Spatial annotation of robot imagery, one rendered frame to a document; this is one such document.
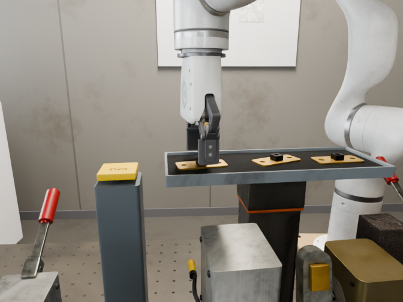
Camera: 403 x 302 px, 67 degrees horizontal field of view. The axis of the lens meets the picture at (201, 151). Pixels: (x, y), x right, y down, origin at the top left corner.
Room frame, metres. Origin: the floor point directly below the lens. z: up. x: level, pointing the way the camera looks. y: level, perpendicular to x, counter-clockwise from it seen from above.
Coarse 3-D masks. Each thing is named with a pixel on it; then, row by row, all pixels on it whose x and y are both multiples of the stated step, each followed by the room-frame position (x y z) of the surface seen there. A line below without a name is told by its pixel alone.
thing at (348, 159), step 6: (324, 156) 0.54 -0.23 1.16; (330, 156) 0.53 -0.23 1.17; (336, 156) 0.51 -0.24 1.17; (342, 156) 0.51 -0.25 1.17; (348, 156) 0.54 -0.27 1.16; (354, 156) 0.54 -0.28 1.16; (318, 162) 0.50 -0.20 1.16; (324, 162) 0.50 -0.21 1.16; (330, 162) 0.50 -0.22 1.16; (336, 162) 0.50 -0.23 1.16; (342, 162) 0.50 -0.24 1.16; (348, 162) 0.50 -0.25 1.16; (354, 162) 0.51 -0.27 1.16; (360, 162) 0.51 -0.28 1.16
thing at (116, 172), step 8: (104, 168) 0.47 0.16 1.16; (112, 168) 0.47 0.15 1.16; (120, 168) 0.47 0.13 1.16; (128, 168) 0.47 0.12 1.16; (136, 168) 0.48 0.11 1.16; (104, 176) 0.45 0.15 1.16; (112, 176) 0.45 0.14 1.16; (120, 176) 0.45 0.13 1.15; (128, 176) 0.45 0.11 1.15; (136, 176) 0.46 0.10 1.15
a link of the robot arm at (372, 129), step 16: (368, 112) 0.74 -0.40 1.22; (384, 112) 0.71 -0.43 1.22; (400, 112) 0.69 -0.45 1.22; (352, 128) 0.75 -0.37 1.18; (368, 128) 0.71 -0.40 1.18; (384, 128) 0.68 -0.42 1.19; (400, 128) 0.66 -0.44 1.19; (352, 144) 0.76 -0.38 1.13; (368, 144) 0.71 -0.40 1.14; (384, 144) 0.68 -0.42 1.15; (400, 144) 0.66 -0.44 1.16; (400, 160) 0.67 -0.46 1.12; (336, 192) 0.77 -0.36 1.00; (352, 192) 0.73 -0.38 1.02; (368, 192) 0.71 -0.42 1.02
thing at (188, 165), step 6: (180, 162) 0.50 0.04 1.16; (186, 162) 0.50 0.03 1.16; (192, 162) 0.50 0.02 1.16; (198, 162) 0.48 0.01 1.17; (222, 162) 0.50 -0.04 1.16; (180, 168) 0.47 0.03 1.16; (186, 168) 0.47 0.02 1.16; (192, 168) 0.47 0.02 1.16; (198, 168) 0.47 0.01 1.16; (204, 168) 0.47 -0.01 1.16
